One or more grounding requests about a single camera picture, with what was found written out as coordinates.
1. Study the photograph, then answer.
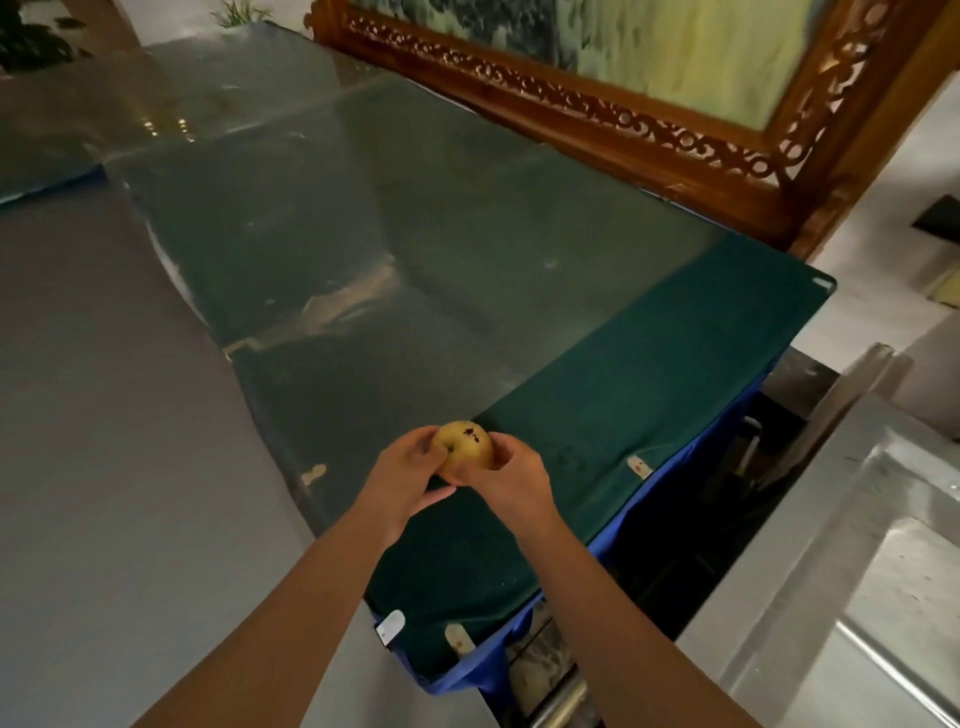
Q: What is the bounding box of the person's right hand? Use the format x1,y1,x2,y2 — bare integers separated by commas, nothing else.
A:
444,432,562,540

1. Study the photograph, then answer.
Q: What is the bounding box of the person's left hand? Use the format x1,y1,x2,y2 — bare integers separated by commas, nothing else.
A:
354,425,457,543

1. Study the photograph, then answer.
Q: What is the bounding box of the yellow spotted pear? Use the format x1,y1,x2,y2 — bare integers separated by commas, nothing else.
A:
431,420,496,481

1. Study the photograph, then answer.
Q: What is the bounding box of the person's left forearm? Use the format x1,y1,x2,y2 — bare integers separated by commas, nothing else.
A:
133,501,399,728

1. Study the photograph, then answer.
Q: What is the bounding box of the person's right forearm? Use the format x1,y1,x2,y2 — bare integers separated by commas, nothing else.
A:
516,510,765,728

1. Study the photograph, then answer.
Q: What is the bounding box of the green table cloth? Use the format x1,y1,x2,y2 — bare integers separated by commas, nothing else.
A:
225,225,835,680

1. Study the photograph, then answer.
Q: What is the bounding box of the blue table skirt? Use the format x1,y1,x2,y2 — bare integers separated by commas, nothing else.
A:
372,375,774,699

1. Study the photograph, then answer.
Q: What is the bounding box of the glass table cover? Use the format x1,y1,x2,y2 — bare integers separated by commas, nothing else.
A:
0,21,837,684

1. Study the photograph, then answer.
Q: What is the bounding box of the stainless steel sink counter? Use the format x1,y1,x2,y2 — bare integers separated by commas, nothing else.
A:
675,343,960,728

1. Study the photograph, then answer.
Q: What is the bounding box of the carved wooden screen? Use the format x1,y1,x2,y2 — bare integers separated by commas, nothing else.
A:
306,0,960,262

